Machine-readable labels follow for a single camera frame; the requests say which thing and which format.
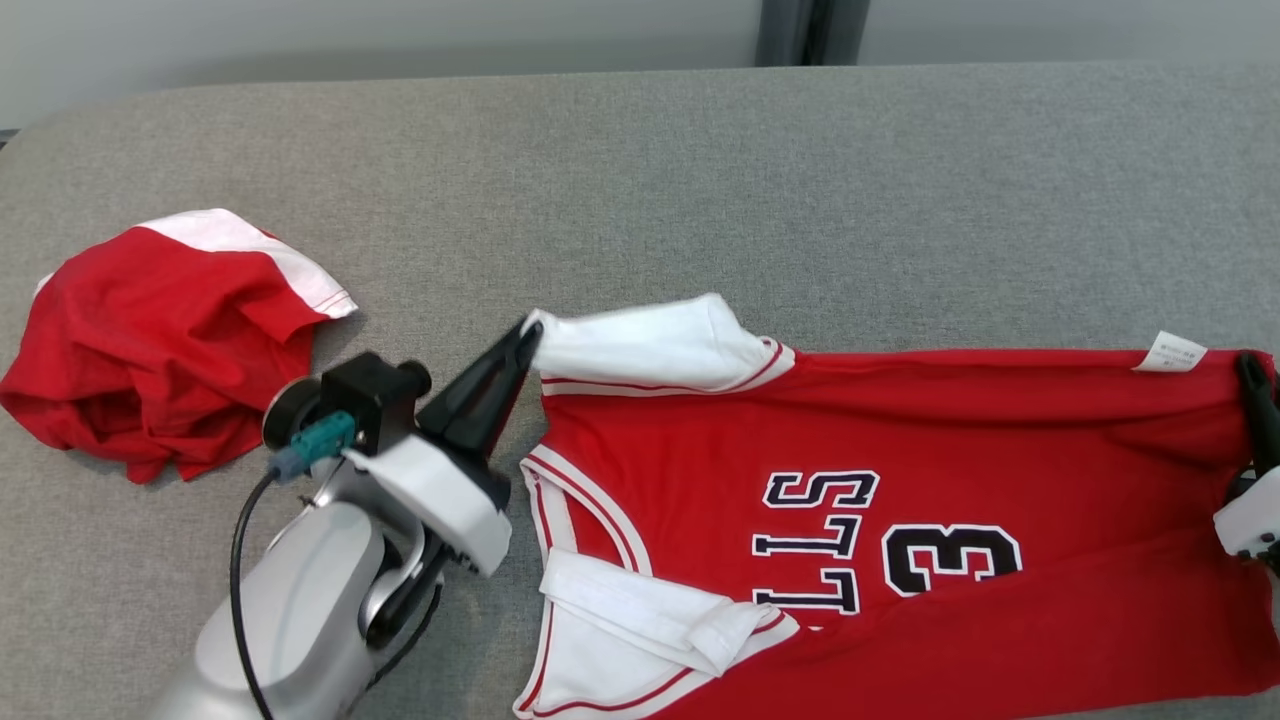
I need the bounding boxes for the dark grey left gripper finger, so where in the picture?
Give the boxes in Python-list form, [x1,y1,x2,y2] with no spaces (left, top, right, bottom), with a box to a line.
[440,322,547,467]
[416,317,533,428]

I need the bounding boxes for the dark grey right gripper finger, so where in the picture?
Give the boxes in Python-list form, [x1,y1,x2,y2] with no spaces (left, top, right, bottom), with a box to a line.
[1235,350,1280,476]

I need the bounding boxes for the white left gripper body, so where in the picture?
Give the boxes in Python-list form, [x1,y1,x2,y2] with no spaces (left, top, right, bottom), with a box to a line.
[345,435,513,579]

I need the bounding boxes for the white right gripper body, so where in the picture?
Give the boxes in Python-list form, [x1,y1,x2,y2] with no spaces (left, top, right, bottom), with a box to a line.
[1213,475,1280,559]

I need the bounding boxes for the red Bulls jersey white sleeves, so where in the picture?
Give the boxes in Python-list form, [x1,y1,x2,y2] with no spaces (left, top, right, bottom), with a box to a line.
[512,293,1280,720]

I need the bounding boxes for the red shorts with white band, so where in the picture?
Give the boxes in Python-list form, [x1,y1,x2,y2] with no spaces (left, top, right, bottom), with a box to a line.
[0,208,359,486]

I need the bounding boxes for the black left cable teal plug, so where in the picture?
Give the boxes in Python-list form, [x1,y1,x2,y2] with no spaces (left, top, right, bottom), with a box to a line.
[230,410,358,720]

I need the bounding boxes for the dark grey partition post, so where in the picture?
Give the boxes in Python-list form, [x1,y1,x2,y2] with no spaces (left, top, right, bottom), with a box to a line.
[755,0,871,67]

